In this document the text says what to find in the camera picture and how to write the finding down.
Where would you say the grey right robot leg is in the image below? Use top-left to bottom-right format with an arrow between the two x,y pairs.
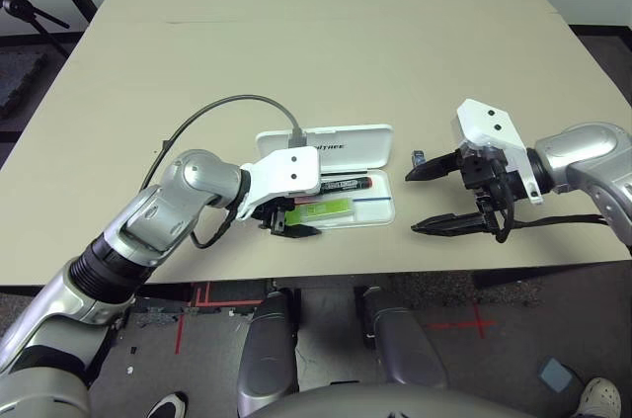
359,286 -> 448,389

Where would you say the black left wrist camera cable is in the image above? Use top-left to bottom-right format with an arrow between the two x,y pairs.
140,94 -> 307,249

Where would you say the white perforated shoe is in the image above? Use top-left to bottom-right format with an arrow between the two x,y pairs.
575,376 -> 622,418

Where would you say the grey robot leg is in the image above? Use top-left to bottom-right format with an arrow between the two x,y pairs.
359,286 -> 448,389
236,289 -> 300,418

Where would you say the green plastic stationery box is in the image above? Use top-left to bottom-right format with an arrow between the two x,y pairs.
288,198 -> 357,226

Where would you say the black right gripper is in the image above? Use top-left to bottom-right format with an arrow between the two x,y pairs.
405,145 -> 519,237

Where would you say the dark grey foam floor mat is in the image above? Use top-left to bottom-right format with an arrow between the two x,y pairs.
0,49 -> 48,118

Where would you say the white plastic pencil case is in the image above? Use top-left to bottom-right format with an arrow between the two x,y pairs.
255,124 -> 397,230

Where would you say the black and white shoe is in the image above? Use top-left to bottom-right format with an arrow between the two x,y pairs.
147,390 -> 189,418

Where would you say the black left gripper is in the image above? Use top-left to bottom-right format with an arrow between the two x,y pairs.
252,199 -> 320,240

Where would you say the blue grey foot pedal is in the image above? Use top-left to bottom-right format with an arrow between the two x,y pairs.
537,357 -> 574,392

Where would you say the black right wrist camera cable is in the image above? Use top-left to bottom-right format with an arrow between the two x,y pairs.
473,190 -> 611,244

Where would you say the grey left robot leg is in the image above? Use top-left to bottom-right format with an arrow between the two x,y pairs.
236,289 -> 300,418

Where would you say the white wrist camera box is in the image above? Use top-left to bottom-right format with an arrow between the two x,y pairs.
235,145 -> 322,221
455,98 -> 544,206

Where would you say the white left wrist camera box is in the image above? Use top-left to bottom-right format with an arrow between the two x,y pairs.
235,145 -> 322,221

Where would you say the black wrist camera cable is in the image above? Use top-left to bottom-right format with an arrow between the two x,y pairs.
473,190 -> 611,244
140,94 -> 307,249

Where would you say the red floor tape cross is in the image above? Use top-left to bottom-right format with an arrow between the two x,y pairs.
427,302 -> 495,339

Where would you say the black tripod stand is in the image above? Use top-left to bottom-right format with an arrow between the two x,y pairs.
0,0 -> 70,56

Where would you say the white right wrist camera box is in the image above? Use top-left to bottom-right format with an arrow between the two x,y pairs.
455,98 -> 544,206

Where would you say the black marker with red cap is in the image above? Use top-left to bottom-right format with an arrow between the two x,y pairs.
319,175 -> 374,194

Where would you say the grey robot torso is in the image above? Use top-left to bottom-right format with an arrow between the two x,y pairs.
241,382 -> 539,418

